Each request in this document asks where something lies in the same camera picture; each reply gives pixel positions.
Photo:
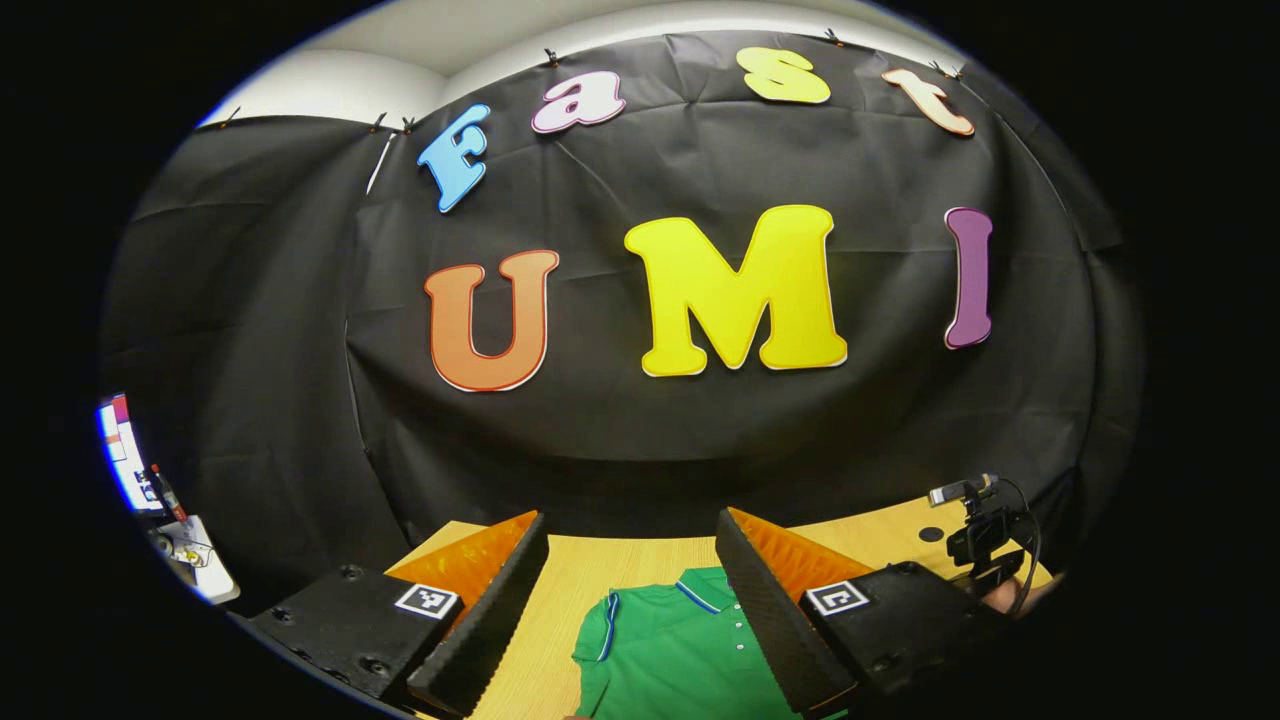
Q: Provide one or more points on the computer monitor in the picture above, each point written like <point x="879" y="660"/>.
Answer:
<point x="125" y="450"/>

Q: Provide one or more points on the green T-shirt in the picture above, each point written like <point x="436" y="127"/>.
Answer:
<point x="670" y="650"/>

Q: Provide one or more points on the black backdrop cloth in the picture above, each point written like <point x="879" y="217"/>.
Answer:
<point x="650" y="430"/>

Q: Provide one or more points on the white hanging strip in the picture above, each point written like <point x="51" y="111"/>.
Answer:
<point x="380" y="165"/>

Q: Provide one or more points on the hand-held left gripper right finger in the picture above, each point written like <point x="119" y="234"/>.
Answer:
<point x="770" y="620"/>

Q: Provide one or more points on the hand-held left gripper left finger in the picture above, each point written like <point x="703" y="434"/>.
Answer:
<point x="490" y="620"/>

